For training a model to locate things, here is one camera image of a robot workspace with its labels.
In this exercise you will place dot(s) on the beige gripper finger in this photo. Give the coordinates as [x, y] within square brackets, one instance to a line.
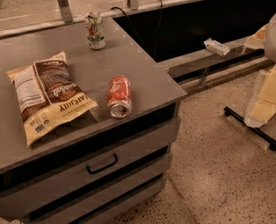
[262, 105]

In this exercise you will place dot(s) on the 7up soda can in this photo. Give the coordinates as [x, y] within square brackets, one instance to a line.
[95, 30]

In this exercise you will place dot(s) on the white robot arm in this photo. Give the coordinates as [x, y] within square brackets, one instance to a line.
[264, 38]

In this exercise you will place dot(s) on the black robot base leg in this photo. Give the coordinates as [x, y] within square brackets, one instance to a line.
[272, 142]

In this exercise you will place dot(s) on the red coke can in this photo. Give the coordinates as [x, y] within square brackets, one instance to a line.
[119, 102]

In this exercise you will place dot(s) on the white packet on ledge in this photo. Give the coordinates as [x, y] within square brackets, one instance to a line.
[216, 47]

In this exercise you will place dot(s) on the grey drawer cabinet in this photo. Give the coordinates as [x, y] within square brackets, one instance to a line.
[48, 182]

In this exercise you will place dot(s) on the brown chip bag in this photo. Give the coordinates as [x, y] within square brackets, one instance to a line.
[47, 96]

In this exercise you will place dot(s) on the black drawer handle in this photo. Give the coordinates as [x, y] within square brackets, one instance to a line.
[102, 165]

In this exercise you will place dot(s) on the metal window post left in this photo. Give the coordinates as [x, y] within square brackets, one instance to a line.
[65, 10]

